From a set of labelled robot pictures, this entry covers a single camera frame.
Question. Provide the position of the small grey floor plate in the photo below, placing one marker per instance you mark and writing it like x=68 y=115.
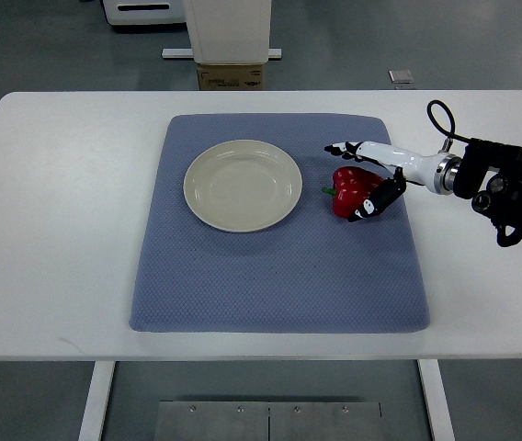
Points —
x=401 y=77

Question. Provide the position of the white machine with slot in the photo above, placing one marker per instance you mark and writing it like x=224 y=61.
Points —
x=127 y=14

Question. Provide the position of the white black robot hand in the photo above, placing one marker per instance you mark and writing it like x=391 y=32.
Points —
x=435 y=172

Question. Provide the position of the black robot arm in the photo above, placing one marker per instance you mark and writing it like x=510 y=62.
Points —
x=489 y=174

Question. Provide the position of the blue textured mat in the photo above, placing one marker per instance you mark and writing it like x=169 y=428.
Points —
x=310 y=273

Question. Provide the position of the grey metal floor plate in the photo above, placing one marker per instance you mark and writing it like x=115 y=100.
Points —
x=269 y=420

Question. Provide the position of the white table frame legs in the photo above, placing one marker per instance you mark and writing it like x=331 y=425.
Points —
x=438 y=415

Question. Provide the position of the red bell pepper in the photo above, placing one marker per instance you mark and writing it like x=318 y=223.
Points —
x=350 y=188

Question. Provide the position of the cardboard box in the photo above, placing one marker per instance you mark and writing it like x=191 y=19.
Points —
x=230 y=77

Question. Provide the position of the white pedestal column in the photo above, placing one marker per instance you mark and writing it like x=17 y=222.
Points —
x=227 y=33

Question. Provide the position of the cream round plate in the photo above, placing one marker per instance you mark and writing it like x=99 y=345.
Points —
x=242 y=186

